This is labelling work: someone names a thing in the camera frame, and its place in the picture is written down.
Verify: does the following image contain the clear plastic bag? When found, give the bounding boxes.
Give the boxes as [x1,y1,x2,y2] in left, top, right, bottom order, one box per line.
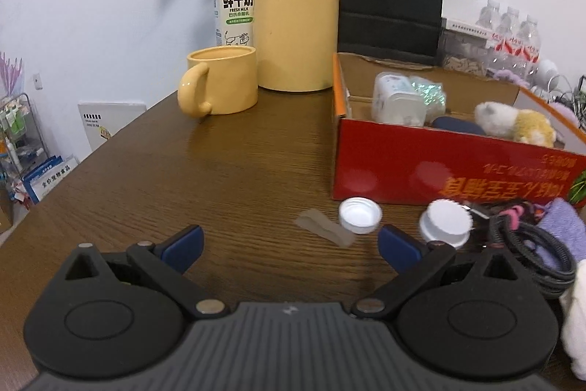
[409,75,448,122]

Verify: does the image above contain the grey braided cable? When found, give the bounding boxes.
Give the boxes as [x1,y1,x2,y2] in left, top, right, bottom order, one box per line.
[462,200,578,299]

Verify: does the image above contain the chargers and white cables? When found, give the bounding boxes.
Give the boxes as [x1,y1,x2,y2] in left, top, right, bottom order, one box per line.
[547,74,586,117]

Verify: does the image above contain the yellow and white plush toy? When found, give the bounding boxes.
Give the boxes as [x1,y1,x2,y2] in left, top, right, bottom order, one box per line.
[473,101,558,147]

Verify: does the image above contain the purple fluffy wristband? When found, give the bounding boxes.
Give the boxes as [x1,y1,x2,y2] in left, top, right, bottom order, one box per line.
[552,98,580,118]

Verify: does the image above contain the wire storage rack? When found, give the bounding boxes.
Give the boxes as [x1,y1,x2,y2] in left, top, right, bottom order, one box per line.
[0,93,49,209]

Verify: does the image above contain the yellow ceramic mug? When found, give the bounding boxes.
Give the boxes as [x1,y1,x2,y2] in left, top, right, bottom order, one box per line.
[177,46,259,118]

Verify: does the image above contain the clear bottle with white beads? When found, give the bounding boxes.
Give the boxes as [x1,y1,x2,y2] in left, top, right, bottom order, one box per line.
[371,71,427,127]

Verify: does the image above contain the white printed carton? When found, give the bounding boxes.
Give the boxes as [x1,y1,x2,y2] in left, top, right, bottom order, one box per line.
[77,101,148,154]

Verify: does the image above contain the clear water bottle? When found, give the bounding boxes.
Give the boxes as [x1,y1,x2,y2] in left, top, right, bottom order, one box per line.
[514,14,542,84]
[475,0,502,49]
[492,6,521,72]

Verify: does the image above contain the brown tape piece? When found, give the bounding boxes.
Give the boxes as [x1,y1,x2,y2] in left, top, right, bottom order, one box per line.
[296,208,358,248]

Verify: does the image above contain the small white bottle cap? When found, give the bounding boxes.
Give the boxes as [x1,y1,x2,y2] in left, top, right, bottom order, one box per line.
[338,197,383,235]

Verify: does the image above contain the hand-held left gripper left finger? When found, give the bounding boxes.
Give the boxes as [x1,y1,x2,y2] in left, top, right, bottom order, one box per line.
[64,224,230,320]

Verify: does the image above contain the yellow thermos jug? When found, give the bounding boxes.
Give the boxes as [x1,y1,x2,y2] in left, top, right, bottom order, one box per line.
[253,0,362,93]

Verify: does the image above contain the clear container of nuts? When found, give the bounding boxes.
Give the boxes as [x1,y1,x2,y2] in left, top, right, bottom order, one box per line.
[440,29,492,77]

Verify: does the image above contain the purple wall sticker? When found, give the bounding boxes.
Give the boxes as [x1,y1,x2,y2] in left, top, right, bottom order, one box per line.
[0,51,25,99]

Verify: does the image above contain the purple fluffy headband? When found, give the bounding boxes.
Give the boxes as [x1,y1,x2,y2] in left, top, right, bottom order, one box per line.
[491,67,528,88]

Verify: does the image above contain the blue printed bag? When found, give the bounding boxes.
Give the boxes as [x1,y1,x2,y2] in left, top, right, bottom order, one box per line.
[22,154,79,206]

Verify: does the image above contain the red cardboard box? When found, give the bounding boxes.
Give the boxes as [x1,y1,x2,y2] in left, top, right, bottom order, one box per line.
[330,52,586,209]

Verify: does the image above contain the small white desk fan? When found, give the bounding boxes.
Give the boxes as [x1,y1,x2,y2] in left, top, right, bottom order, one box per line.
[532,58,560,91]

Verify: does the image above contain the white milk carton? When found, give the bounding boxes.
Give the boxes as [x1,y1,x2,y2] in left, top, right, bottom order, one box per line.
[211,0,258,48]

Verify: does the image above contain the white ribbed lid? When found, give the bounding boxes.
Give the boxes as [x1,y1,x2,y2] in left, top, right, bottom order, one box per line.
[418,199,474,249]

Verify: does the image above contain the purple knitted cloth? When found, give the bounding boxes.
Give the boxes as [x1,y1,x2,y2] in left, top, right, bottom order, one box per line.
[526,197,586,273]

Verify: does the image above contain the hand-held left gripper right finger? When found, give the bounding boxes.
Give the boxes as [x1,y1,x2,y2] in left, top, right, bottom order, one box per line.
[352,224,523,321]

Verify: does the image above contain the flat white box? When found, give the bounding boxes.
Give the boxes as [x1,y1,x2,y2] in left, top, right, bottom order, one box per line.
[441,17,490,36]

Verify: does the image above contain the navy zip case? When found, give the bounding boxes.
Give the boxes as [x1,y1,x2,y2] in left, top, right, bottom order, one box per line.
[430,116,487,138]

